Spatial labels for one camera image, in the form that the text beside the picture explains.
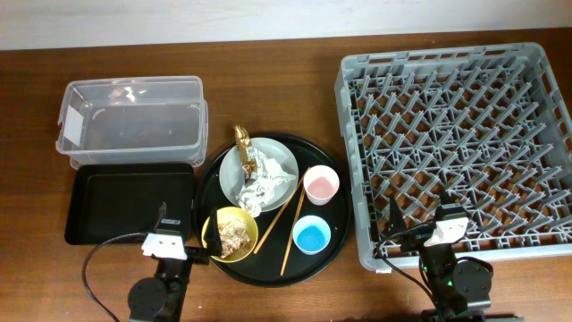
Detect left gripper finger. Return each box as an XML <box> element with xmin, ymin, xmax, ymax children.
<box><xmin>154</xmin><ymin>202</ymin><xmax>167</xmax><ymax>230</ymax></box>
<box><xmin>205</xmin><ymin>208</ymin><xmax>223</xmax><ymax>257</ymax></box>

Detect food scraps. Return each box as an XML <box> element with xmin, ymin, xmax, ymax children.
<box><xmin>218</xmin><ymin>219</ymin><xmax>251</xmax><ymax>258</ymax></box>

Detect yellow bowl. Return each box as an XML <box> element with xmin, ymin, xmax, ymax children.
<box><xmin>201</xmin><ymin>207</ymin><xmax>258</xmax><ymax>263</ymax></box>

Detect grey plate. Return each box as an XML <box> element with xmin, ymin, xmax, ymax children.
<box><xmin>219</xmin><ymin>137</ymin><xmax>299</xmax><ymax>212</ymax></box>

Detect white napkin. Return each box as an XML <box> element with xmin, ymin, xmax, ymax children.
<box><xmin>236</xmin><ymin>148</ymin><xmax>296</xmax><ymax>217</ymax></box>

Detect pink cup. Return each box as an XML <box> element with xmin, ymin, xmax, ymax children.
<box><xmin>303</xmin><ymin>165</ymin><xmax>341</xmax><ymax>206</ymax></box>

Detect blue cup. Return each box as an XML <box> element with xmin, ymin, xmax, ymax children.
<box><xmin>293</xmin><ymin>216</ymin><xmax>332</xmax><ymax>255</ymax></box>

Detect wooden chopstick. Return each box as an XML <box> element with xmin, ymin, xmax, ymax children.
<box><xmin>253</xmin><ymin>168</ymin><xmax>309</xmax><ymax>255</ymax></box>
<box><xmin>280</xmin><ymin>189</ymin><xmax>306</xmax><ymax>276</ymax></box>

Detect gold foil wrapper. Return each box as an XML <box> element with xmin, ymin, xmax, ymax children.
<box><xmin>233</xmin><ymin>125</ymin><xmax>257</xmax><ymax>182</ymax></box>

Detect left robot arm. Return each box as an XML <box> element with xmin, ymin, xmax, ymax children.
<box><xmin>128</xmin><ymin>208</ymin><xmax>222</xmax><ymax>322</ymax></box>

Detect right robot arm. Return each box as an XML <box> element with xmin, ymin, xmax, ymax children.
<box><xmin>383</xmin><ymin>191</ymin><xmax>493</xmax><ymax>321</ymax></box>

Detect grey dishwasher rack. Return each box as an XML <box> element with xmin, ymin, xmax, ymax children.
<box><xmin>334</xmin><ymin>43</ymin><xmax>571</xmax><ymax>273</ymax></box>

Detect black rectangular tray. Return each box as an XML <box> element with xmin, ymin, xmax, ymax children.
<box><xmin>64</xmin><ymin>163</ymin><xmax>195</xmax><ymax>245</ymax></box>

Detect black round tray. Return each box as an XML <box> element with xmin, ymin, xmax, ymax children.
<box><xmin>193</xmin><ymin>133</ymin><xmax>353</xmax><ymax>287</ymax></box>

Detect clear plastic bin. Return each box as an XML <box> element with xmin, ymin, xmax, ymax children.
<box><xmin>55</xmin><ymin>76</ymin><xmax>209</xmax><ymax>169</ymax></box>

